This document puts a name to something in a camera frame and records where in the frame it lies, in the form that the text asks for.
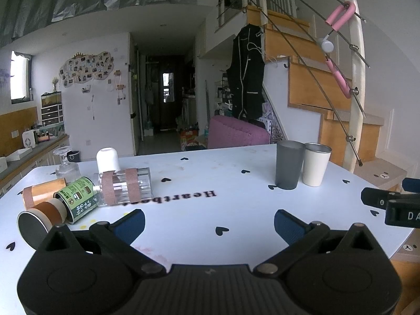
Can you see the small black bin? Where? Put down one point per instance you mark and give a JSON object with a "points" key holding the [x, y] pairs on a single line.
{"points": [[74, 156]]}

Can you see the colourful cardboard box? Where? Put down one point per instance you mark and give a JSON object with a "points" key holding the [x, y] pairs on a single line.
{"points": [[188, 139]]}

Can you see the grey plastic cup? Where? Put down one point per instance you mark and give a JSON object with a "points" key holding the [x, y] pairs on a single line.
{"points": [[288, 167]]}

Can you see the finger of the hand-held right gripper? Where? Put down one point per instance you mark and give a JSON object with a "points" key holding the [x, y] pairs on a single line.
{"points": [[374, 199], [412, 184]]}

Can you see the black drawer organizer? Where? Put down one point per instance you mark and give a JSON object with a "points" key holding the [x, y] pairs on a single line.
{"points": [[52, 110]]}

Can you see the pink exercise tool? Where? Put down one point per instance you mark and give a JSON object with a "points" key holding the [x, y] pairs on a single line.
{"points": [[338, 69]]}

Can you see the white stair post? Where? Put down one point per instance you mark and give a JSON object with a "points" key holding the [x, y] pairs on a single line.
{"points": [[356, 72]]}

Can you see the kitchen counter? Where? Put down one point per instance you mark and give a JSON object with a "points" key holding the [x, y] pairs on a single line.
{"points": [[29, 157]]}

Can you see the bear-print box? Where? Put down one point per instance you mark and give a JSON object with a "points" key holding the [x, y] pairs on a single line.
{"points": [[407, 247], [384, 172]]}

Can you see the brown and white cup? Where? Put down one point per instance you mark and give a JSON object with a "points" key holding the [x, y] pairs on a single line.
{"points": [[39, 218]]}

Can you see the white cup with metal rim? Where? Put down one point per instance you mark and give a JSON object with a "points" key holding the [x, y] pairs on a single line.
{"points": [[315, 167]]}

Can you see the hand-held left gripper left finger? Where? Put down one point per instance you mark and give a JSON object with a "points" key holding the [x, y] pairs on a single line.
{"points": [[130, 227]]}

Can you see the black hanging coat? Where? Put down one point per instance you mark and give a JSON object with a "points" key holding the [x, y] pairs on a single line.
{"points": [[244, 75]]}

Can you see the pink upholstered chair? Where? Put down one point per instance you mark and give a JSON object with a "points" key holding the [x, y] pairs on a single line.
{"points": [[234, 134]]}

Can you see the green tea can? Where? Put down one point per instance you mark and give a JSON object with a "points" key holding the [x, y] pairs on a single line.
{"points": [[77, 198]]}

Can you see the white countertop appliance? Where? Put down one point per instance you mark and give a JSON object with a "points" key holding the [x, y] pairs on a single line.
{"points": [[29, 138]]}

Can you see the small white cup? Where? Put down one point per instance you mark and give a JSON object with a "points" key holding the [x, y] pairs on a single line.
{"points": [[107, 159]]}

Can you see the clear ribbed glass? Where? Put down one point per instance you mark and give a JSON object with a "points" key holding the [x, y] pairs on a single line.
{"points": [[67, 169]]}

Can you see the window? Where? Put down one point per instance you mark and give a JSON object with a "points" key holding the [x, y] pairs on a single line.
{"points": [[19, 77]]}

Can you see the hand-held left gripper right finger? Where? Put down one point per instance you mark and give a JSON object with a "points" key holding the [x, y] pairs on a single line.
{"points": [[288, 227]]}

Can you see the copper tin with tape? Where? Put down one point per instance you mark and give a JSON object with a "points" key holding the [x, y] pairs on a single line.
{"points": [[42, 193]]}

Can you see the cloud-shaped photo board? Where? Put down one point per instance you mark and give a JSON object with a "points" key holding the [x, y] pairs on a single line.
{"points": [[87, 69]]}

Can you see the clear ribbed bottle brown tape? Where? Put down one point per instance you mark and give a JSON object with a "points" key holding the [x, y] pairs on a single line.
{"points": [[128, 187]]}

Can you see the dark door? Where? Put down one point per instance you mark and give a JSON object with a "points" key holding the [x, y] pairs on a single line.
{"points": [[168, 95]]}

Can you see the wooden staircase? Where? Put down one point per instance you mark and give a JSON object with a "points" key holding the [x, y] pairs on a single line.
{"points": [[305, 82]]}

